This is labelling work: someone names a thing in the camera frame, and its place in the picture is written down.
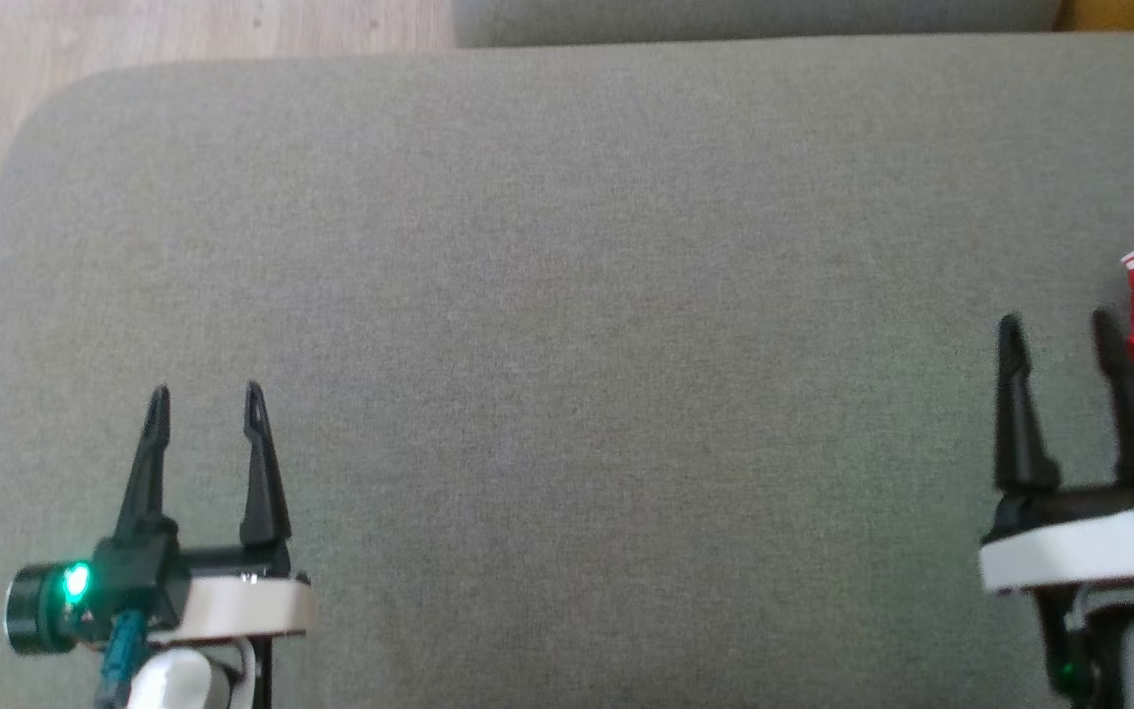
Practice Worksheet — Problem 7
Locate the left camera cable teal plug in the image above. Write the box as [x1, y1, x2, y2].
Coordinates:
[94, 609, 151, 709]

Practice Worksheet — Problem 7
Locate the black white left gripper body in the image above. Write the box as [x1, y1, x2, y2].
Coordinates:
[3, 544, 320, 659]

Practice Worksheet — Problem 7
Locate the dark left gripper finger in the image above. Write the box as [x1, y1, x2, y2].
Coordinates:
[112, 384, 174, 541]
[238, 380, 294, 550]

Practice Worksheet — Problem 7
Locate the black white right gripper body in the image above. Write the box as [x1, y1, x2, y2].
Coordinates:
[978, 471, 1134, 597]

